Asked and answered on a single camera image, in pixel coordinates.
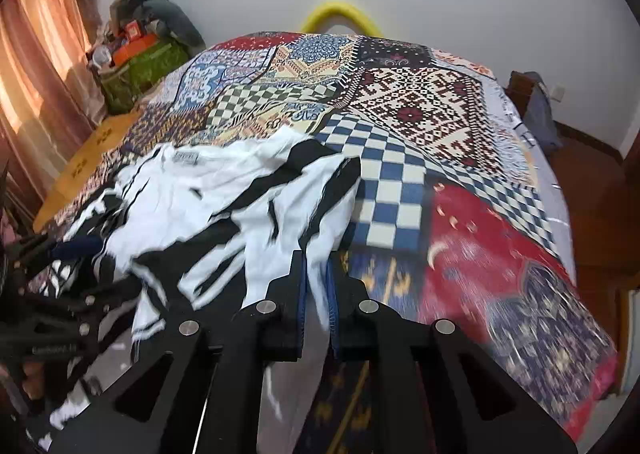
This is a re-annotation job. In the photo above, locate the orange box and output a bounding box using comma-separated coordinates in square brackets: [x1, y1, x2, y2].
[112, 33, 161, 66]

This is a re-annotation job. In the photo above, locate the green patterned bag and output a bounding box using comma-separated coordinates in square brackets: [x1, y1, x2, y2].
[97, 34, 193, 116]

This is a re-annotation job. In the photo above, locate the blue grey garment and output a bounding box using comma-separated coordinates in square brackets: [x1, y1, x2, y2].
[520, 72, 564, 153]

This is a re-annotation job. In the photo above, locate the pink orange curtain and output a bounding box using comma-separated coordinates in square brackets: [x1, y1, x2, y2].
[0, 0, 108, 217]

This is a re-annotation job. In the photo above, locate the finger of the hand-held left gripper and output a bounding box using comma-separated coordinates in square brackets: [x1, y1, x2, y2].
[0, 233, 103, 281]
[0, 279, 146, 356]

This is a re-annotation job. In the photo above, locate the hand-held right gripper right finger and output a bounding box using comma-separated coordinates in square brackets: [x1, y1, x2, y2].
[325, 261, 578, 454]

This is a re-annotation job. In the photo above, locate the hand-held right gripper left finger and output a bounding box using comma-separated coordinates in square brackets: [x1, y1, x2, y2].
[47, 250, 307, 454]

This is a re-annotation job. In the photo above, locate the patchwork patterned blanket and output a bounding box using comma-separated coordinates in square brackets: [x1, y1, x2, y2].
[32, 31, 621, 454]

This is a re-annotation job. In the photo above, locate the black and white t-shirt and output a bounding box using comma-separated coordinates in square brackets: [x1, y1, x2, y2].
[37, 127, 363, 452]

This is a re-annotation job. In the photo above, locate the yellow curved foam tube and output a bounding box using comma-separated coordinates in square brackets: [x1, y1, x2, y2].
[300, 2, 383, 38]

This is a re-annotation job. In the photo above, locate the grey cloth bundle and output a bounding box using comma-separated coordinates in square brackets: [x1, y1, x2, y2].
[135, 0, 206, 48]

